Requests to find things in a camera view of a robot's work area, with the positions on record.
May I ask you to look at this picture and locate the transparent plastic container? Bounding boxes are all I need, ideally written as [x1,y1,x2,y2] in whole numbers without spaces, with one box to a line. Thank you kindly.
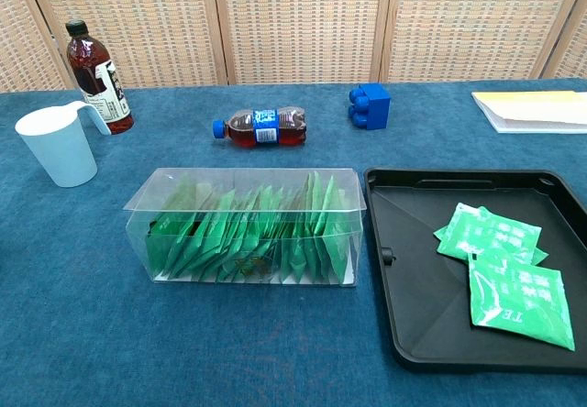
[122,167,368,288]

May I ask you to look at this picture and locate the black plastic tray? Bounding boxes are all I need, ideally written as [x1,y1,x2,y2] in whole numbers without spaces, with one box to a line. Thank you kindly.
[363,166,587,371]

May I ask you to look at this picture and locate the dark glass bottle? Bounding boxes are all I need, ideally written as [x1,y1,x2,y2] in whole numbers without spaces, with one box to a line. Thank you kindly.
[65,19,135,136]

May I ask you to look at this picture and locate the small cola bottle blue cap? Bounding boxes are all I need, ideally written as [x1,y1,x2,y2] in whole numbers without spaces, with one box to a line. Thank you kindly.
[211,106,307,149]

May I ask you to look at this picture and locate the blue building block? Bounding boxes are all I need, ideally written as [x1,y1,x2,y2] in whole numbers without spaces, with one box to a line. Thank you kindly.
[347,82,392,131]

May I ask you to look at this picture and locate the woven folding screen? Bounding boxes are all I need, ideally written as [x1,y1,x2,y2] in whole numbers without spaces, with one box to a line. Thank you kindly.
[0,0,587,93]

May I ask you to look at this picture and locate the blue tablecloth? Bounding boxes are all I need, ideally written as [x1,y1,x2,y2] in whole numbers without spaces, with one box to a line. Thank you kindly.
[0,78,587,407]

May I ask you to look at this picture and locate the white and yellow notebook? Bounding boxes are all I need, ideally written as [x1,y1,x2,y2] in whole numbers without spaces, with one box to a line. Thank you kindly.
[471,90,587,135]

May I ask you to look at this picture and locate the light blue handled cup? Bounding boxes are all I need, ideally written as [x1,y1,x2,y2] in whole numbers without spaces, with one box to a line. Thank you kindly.
[14,100,113,189]

